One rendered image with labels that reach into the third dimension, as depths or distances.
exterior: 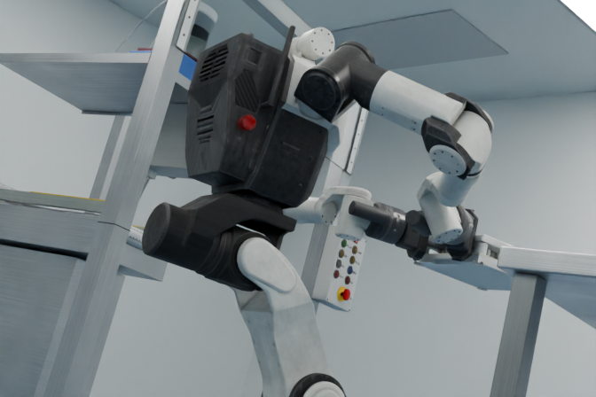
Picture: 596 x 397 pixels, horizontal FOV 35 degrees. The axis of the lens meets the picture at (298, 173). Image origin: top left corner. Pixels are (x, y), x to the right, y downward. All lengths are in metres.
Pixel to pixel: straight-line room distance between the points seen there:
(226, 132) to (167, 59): 0.65
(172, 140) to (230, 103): 0.87
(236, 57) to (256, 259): 0.42
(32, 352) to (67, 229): 0.34
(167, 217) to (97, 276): 0.55
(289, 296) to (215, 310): 5.08
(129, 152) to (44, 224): 0.36
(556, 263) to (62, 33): 5.24
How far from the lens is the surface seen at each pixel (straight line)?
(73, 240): 2.58
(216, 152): 1.93
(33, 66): 2.92
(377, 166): 6.97
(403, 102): 1.83
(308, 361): 2.05
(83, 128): 6.41
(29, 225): 2.72
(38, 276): 2.70
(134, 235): 2.58
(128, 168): 2.45
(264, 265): 1.94
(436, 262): 2.36
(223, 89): 1.94
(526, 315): 1.46
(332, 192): 2.29
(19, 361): 2.67
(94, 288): 2.39
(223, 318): 7.10
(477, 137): 1.84
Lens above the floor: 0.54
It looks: 14 degrees up
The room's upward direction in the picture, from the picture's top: 15 degrees clockwise
